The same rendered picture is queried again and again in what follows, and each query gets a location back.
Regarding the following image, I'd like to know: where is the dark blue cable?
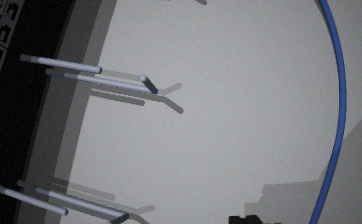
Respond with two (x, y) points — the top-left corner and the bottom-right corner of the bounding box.
(309, 0), (347, 224)

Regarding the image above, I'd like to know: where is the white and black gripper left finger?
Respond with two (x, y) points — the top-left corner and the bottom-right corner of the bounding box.
(228, 216), (247, 224)

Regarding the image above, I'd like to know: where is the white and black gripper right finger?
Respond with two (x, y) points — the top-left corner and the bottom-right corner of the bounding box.
(244, 215), (263, 224)

